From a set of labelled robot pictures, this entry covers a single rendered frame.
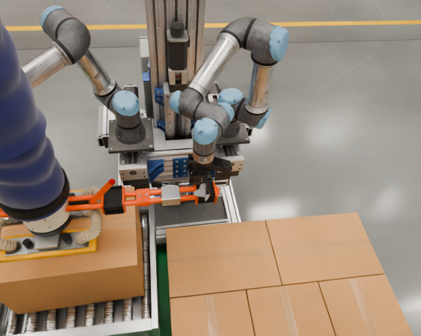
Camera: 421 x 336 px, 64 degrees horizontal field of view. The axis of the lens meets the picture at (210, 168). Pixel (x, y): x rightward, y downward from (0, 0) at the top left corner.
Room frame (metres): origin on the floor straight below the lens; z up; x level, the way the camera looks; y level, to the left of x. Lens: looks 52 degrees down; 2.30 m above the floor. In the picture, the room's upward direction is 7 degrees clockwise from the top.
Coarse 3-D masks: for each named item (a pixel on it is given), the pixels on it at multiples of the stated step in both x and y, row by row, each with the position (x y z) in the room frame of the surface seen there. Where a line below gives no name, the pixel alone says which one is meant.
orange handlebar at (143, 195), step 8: (128, 192) 0.70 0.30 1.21; (136, 192) 0.70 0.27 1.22; (144, 192) 0.71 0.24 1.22; (152, 192) 0.71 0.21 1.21; (160, 192) 0.72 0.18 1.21; (72, 200) 0.64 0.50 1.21; (80, 200) 0.64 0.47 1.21; (128, 200) 0.67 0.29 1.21; (136, 200) 0.67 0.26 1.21; (144, 200) 0.67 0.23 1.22; (152, 200) 0.68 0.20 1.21; (160, 200) 0.68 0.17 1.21; (184, 200) 0.70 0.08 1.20; (0, 208) 0.57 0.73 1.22; (72, 208) 0.60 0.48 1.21; (80, 208) 0.61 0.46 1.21; (88, 208) 0.61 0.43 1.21; (96, 208) 0.62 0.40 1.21; (0, 216) 0.54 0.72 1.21; (8, 216) 0.54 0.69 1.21
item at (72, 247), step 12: (24, 240) 0.50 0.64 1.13; (60, 240) 0.52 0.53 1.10; (72, 240) 0.53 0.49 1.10; (96, 240) 0.55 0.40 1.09; (0, 252) 0.45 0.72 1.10; (12, 252) 0.45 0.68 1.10; (24, 252) 0.46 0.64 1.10; (36, 252) 0.47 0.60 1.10; (48, 252) 0.47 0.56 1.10; (60, 252) 0.48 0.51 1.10; (72, 252) 0.48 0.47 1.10; (84, 252) 0.49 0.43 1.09
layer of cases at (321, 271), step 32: (224, 224) 0.99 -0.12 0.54; (256, 224) 1.01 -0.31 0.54; (288, 224) 1.04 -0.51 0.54; (320, 224) 1.06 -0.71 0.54; (352, 224) 1.09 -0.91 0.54; (192, 256) 0.76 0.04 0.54; (224, 256) 0.79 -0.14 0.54; (256, 256) 0.81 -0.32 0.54; (288, 256) 0.83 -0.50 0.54; (320, 256) 0.85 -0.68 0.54; (352, 256) 0.88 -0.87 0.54; (192, 288) 0.59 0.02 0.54; (224, 288) 0.61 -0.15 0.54; (256, 288) 0.63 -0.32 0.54; (288, 288) 0.65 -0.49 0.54; (320, 288) 0.67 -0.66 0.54; (352, 288) 0.69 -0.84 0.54; (384, 288) 0.71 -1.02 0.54; (192, 320) 0.44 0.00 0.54; (224, 320) 0.45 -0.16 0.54; (256, 320) 0.47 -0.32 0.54; (288, 320) 0.49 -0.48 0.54; (320, 320) 0.51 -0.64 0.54; (352, 320) 0.52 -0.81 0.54; (384, 320) 0.54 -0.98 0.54
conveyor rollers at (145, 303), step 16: (144, 224) 0.92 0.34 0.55; (144, 240) 0.82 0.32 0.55; (144, 256) 0.73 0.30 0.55; (144, 272) 0.64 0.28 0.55; (0, 304) 0.41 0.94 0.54; (112, 304) 0.47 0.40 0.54; (128, 304) 0.47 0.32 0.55; (144, 304) 0.48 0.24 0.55; (16, 320) 0.34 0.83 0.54; (32, 320) 0.35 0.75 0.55; (48, 320) 0.36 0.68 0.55; (112, 320) 0.39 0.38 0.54; (128, 320) 0.40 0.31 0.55
